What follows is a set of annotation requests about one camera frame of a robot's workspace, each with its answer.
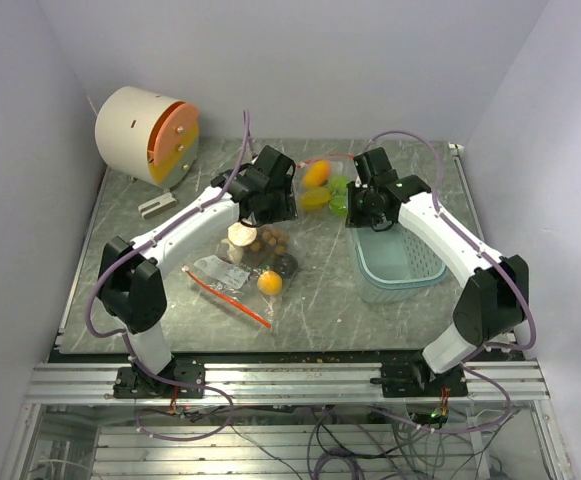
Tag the fake longan bunch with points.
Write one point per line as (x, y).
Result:
(270, 239)

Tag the teal plastic basket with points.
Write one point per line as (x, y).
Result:
(393, 265)

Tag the fake yellow starfruit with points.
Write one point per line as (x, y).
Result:
(314, 198)

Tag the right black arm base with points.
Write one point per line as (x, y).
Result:
(415, 379)

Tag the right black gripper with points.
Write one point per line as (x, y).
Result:
(355, 219)

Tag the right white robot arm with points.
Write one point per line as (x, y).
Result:
(495, 288)

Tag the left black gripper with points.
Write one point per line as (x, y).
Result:
(287, 209)

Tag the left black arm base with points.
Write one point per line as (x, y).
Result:
(133, 383)

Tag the fake green round fruit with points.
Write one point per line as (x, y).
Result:
(337, 185)

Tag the fake green starfruit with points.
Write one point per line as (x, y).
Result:
(338, 205)

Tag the clear zip bag red seal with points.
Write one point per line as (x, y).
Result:
(235, 285)

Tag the aluminium frame rail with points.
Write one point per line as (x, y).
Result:
(294, 384)

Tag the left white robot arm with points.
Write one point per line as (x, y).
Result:
(130, 283)

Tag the fake mushroom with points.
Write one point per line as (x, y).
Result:
(239, 237)

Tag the white cylinder drawer unit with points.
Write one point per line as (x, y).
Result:
(148, 136)

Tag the fake dark purple fruit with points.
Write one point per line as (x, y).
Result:
(285, 265)

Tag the fake orange mango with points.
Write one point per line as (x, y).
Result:
(317, 173)

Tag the fake orange fruit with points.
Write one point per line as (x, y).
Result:
(270, 283)

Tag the small white slotted block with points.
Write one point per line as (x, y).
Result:
(157, 205)

